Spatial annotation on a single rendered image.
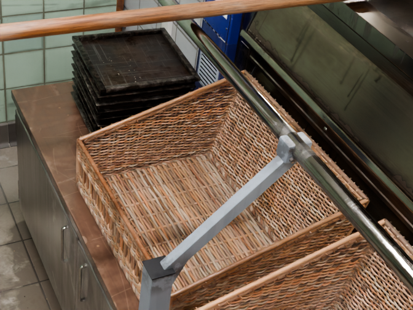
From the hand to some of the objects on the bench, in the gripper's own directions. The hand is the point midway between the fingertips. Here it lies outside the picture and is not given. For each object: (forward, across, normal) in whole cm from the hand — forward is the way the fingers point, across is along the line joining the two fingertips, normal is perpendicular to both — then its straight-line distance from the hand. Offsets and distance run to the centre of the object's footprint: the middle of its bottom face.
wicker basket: (+2, +62, -74) cm, 97 cm away
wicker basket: (+62, +62, -75) cm, 115 cm away
